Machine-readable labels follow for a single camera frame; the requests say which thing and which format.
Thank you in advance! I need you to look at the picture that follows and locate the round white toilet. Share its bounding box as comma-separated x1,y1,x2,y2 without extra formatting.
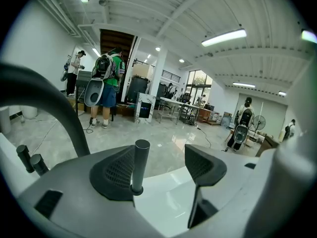
21,105,38,120

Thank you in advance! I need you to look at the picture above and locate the black standing fan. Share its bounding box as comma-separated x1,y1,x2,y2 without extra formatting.
252,115,267,140

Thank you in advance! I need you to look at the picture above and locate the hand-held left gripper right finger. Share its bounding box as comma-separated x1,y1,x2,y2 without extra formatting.
173,144,280,238

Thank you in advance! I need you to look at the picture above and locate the black tank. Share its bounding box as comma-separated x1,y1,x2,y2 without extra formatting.
127,75,151,104

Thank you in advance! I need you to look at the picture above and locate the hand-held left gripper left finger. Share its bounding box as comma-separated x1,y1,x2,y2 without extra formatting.
17,144,164,238

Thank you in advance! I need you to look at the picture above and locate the grey metal cabinet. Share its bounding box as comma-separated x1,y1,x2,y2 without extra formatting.
75,70,94,89

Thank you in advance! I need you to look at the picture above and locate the metal table with white sink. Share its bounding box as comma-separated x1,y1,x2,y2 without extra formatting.
155,97,202,125

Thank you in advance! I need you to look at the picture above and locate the white bathtub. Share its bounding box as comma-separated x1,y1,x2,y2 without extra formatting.
0,132,199,236

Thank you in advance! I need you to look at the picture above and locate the white grey hanging pod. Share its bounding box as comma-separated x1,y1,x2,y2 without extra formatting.
233,123,249,145
83,77,105,107

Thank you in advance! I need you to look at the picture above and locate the brown wooden staircase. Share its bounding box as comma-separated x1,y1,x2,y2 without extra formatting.
100,28,136,66

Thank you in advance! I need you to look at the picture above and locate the marble pattern cabinet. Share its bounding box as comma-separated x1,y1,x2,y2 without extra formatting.
134,92,157,125

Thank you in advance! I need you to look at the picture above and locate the white ceramic toilet part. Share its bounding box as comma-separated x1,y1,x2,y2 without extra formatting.
0,105,12,135

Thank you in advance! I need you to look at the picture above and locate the black round faucet knob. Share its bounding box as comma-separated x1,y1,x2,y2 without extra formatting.
15,144,35,174
29,153,50,177

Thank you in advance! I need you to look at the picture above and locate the brown wooden desk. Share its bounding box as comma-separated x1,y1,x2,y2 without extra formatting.
198,108,211,122

